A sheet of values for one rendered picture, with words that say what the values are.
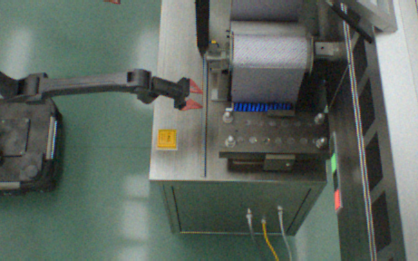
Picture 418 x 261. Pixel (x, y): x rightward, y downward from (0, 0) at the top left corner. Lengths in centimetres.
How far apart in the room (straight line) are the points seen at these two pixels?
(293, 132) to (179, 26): 72
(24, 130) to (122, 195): 63
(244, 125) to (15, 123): 144
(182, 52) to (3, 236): 145
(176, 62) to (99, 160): 102
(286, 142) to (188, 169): 37
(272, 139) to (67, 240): 142
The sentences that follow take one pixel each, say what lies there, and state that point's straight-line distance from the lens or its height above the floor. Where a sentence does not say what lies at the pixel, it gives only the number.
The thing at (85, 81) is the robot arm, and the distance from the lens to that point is 179.
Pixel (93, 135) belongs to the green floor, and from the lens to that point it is 303.
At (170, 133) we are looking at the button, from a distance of 194.
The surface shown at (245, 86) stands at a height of 114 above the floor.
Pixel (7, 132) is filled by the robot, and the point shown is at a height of 26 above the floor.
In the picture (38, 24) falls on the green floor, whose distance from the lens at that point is 355.
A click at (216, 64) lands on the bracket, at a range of 183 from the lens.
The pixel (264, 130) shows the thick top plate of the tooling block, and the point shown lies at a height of 103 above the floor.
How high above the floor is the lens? 267
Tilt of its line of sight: 64 degrees down
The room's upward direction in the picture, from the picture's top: straight up
